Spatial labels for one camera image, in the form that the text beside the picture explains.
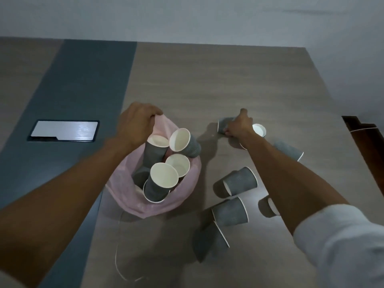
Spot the person's left hand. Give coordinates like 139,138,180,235
115,102,164,148

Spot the person's right hand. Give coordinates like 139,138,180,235
223,108,256,145

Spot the grey ribbed paper cup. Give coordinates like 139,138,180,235
251,123,267,138
142,134,171,170
132,166,151,189
217,117,238,136
143,162,179,204
169,128,202,158
271,140,304,162
259,195,281,218
212,197,249,227
222,167,258,197
193,222,230,262
165,154,191,179

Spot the pink mesh drawstring bag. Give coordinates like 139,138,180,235
105,114,202,282

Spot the person's left forearm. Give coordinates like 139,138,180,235
0,135,142,288

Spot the person's right forearm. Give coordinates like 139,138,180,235
237,135,350,237

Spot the dark brown wooden chair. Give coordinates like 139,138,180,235
342,116,384,197

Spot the white shirt sleeve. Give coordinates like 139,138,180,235
292,204,384,288

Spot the silver table cable hatch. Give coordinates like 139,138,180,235
28,119,100,143

